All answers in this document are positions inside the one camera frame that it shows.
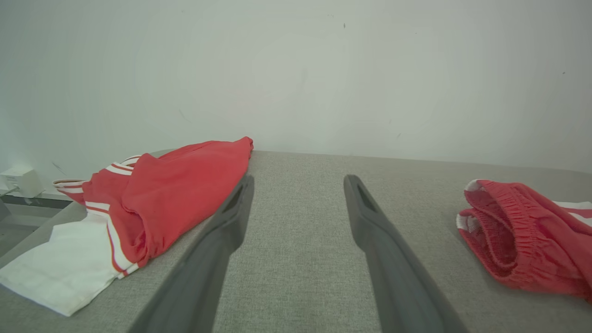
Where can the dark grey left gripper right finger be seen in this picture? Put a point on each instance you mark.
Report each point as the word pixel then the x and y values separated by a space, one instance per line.
pixel 397 282

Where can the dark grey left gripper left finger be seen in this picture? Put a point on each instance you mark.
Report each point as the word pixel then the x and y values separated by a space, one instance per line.
pixel 203 277

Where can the red and white basketball jersey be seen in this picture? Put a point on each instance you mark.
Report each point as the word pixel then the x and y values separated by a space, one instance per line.
pixel 175 194

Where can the red shorts with white stripes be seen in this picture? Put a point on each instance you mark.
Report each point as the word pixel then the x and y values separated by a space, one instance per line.
pixel 522 240

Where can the dark baseboard strip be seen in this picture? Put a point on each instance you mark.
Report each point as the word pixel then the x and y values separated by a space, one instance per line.
pixel 41 202

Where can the white wall socket box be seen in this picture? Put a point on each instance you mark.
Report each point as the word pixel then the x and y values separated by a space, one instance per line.
pixel 25 182

